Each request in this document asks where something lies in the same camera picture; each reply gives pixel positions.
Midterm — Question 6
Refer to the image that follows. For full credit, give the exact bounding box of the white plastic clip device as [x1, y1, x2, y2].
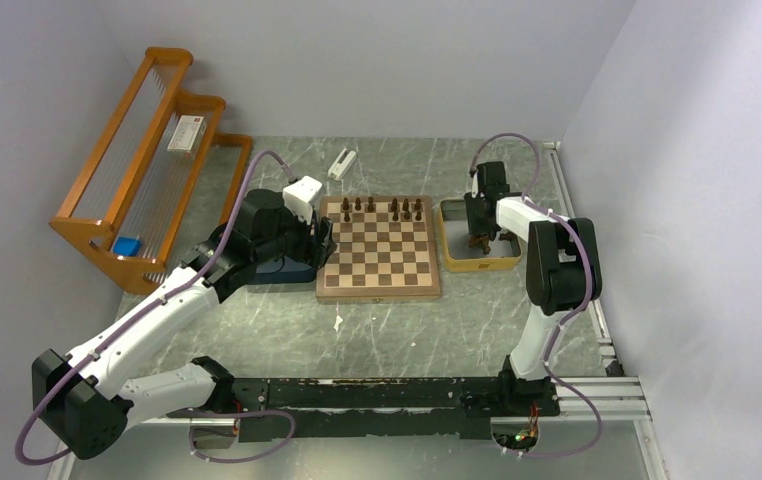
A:
[327, 148, 357, 181]

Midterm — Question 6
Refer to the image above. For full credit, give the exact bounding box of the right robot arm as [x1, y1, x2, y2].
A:
[464, 161, 602, 414]

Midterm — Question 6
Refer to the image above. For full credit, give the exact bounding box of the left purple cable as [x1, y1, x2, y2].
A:
[13, 149, 296, 466]

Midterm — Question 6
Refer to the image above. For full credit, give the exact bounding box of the dark chess pieces pile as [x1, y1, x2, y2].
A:
[467, 232, 517, 255]

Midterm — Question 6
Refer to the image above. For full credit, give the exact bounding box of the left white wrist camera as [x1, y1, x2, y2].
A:
[282, 176, 324, 225]

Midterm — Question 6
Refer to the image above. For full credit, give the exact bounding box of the yellow metal tin tray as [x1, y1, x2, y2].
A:
[437, 199, 523, 273]

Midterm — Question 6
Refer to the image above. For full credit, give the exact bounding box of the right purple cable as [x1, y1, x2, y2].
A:
[470, 133, 604, 460]

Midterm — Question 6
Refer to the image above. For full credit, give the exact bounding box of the blue plastic tray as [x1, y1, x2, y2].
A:
[241, 256, 317, 285]

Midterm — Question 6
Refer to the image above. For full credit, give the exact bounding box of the wooden chess board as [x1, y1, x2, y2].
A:
[315, 195, 441, 303]

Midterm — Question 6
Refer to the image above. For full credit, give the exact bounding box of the blue small box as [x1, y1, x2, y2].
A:
[112, 236, 143, 257]

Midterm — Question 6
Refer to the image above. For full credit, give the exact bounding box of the white red small box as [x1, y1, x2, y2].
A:
[167, 115, 207, 156]

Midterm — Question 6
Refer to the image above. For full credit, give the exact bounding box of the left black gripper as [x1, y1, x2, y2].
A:
[253, 198, 336, 269]

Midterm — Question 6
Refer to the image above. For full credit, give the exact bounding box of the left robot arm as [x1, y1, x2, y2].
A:
[30, 177, 335, 460]

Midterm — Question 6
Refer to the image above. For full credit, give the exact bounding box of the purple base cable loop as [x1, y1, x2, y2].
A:
[188, 407, 297, 465]

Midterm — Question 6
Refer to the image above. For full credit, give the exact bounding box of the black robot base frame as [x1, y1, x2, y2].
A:
[192, 372, 561, 442]

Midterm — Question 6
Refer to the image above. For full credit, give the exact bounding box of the orange wooden rack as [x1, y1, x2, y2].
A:
[49, 47, 253, 295]

